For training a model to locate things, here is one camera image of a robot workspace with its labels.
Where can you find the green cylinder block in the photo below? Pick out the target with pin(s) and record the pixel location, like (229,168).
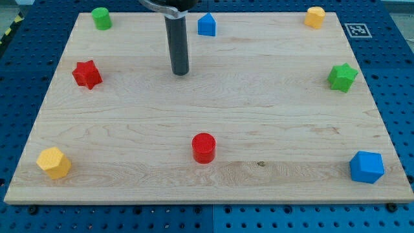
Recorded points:
(101,18)

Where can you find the blue pentagon house block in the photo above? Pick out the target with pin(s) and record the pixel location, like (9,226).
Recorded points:
(206,25)

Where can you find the yellow heart block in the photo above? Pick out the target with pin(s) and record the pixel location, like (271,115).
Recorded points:
(314,17)

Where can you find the red cylinder block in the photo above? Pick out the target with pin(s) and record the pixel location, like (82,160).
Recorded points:
(203,148)

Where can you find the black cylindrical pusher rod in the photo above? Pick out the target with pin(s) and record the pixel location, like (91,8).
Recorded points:
(178,45)

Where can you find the light wooden board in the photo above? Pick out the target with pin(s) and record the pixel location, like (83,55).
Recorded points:
(259,87)

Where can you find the green star block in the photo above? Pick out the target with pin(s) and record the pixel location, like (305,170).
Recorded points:
(341,77)

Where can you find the yellow hexagon block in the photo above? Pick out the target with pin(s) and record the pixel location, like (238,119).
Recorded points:
(54,163)

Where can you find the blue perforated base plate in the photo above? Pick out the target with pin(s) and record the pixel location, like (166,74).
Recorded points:
(31,58)

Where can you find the red star block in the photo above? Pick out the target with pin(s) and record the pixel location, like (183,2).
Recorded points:
(86,74)

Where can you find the silver robot tool clamp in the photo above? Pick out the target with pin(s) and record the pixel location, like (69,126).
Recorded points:
(173,9)

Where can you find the blue hexagon block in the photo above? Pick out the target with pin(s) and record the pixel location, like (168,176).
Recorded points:
(366,167)

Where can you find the white fiducial marker tag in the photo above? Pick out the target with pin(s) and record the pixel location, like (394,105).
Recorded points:
(358,30)

